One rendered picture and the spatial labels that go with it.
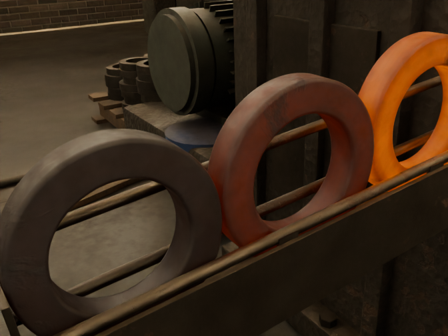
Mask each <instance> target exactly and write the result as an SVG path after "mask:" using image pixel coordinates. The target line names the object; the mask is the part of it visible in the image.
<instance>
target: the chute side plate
mask: <svg viewBox="0 0 448 336"><path fill-rule="evenodd" d="M446 228H448V164H446V165H444V166H442V167H440V168H438V169H436V170H434V171H432V172H429V173H427V174H425V175H423V176H421V177H419V178H417V179H415V180H413V181H411V182H409V183H406V184H404V185H402V186H400V187H398V188H396V189H394V190H392V191H390V192H388V193H386V194H384V195H382V196H380V197H378V198H376V199H374V200H372V201H370V202H368V203H366V204H364V205H362V206H360V207H358V208H355V209H353V210H351V211H349V212H347V213H345V214H343V215H341V216H339V217H337V218H335V219H333V220H331V221H328V222H326V223H324V224H322V225H320V226H318V227H316V228H314V229H312V230H310V231H308V232H306V233H304V234H302V235H300V236H298V237H296V238H294V239H292V240H290V241H288V242H286V243H284V244H282V245H279V246H277V247H275V248H273V249H271V250H269V251H267V252H265V253H263V254H261V255H259V256H257V257H255V258H252V259H250V260H248V261H246V262H244V263H242V264H240V265H238V266H236V267H234V268H232V269H230V270H228V271H226V272H224V273H222V274H220V275H218V276H216V277H214V278H212V279H210V280H208V281H206V282H204V283H201V284H199V285H197V286H195V287H193V288H191V289H189V290H187V291H185V292H183V293H181V294H179V295H176V296H174V297H172V298H170V299H168V300H166V301H164V302H162V303H160V304H158V305H156V306H154V307H152V308H150V309H148V310H146V311H144V312H142V313H140V314H138V315H136V316H134V317H132V318H130V319H128V320H125V321H123V322H121V323H119V324H117V325H115V326H113V327H111V328H109V329H107V330H105V331H103V332H101V333H98V334H96V335H94V336H258V335H260V334H262V333H264V332H265V331H267V330H269V329H270V328H272V327H274V326H276V325H278V324H280V323H281V322H283V321H284V320H286V319H288V318H290V317H292V316H294V315H295V314H297V313H298V312H300V311H302V310H304V309H306V308H308V307H309V306H311V305H312V304H314V303H316V302H318V301H320V300H322V299H323V298H325V297H326V296H328V295H330V294H332V293H334V292H336V291H337V290H339V289H340V288H342V287H344V286H346V285H348V284H350V283H351V282H353V281H354V280H356V279H358V278H360V277H362V276H364V275H365V274H367V273H369V272H370V271H372V270H374V269H376V268H378V267H379V266H381V265H383V264H384V263H386V262H388V261H390V260H392V259H393V258H395V257H397V256H398V255H400V254H402V253H404V252H406V251H407V250H409V249H411V248H412V247H414V246H416V245H418V244H420V243H421V242H423V241H425V240H426V239H428V238H430V237H432V236H434V235H436V234H437V233H439V232H441V231H442V230H444V229H446Z"/></svg>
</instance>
